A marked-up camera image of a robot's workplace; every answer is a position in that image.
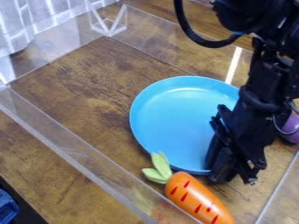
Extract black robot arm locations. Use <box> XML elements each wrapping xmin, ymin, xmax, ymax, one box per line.
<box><xmin>206</xmin><ymin>0</ymin><xmax>299</xmax><ymax>184</ymax></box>

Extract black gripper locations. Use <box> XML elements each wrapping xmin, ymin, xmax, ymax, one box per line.
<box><xmin>206</xmin><ymin>86</ymin><xmax>291</xmax><ymax>185</ymax></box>

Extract black corrugated cable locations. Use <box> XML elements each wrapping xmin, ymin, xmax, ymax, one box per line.
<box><xmin>172</xmin><ymin>0</ymin><xmax>244</xmax><ymax>49</ymax></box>

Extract orange toy carrot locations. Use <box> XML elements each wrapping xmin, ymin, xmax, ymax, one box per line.
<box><xmin>142</xmin><ymin>152</ymin><xmax>236</xmax><ymax>224</ymax></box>

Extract clear acrylic enclosure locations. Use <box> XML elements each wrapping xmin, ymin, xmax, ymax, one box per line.
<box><xmin>0</xmin><ymin>3</ymin><xmax>299</xmax><ymax>224</ymax></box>

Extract white patterned curtain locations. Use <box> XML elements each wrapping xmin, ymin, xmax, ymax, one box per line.
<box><xmin>0</xmin><ymin>0</ymin><xmax>118</xmax><ymax>58</ymax></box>

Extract blue plastic plate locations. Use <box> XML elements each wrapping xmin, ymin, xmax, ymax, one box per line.
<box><xmin>130</xmin><ymin>76</ymin><xmax>239</xmax><ymax>175</ymax></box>

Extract purple toy eggplant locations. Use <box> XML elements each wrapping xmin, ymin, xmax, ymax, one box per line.
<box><xmin>283</xmin><ymin>114</ymin><xmax>299</xmax><ymax>144</ymax></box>

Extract blue object at corner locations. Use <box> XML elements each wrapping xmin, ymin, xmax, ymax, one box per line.
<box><xmin>0</xmin><ymin>188</ymin><xmax>20</xmax><ymax>224</ymax></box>

